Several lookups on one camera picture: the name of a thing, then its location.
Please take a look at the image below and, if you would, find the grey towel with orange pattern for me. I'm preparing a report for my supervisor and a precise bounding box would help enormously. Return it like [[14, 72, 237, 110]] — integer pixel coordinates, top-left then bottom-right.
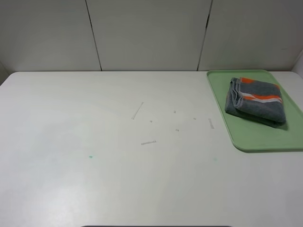
[[224, 78, 286, 128]]

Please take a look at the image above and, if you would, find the green plastic tray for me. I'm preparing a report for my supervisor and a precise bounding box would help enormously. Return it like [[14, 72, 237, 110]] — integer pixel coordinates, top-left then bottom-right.
[[207, 70, 303, 152]]

